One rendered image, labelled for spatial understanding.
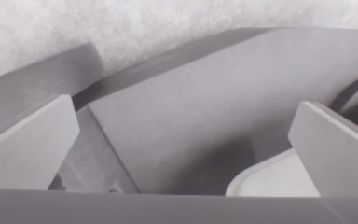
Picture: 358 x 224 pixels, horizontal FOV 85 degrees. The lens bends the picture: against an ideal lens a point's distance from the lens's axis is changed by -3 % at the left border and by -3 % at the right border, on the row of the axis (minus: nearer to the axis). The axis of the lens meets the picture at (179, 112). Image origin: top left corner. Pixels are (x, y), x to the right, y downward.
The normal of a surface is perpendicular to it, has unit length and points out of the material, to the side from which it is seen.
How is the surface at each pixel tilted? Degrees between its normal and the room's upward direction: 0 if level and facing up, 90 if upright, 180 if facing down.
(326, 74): 0
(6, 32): 0
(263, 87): 0
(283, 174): 90
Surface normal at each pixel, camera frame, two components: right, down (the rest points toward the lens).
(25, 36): 0.21, 0.37
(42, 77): 0.64, 0.10
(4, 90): 0.39, 0.26
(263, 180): -0.33, -0.84
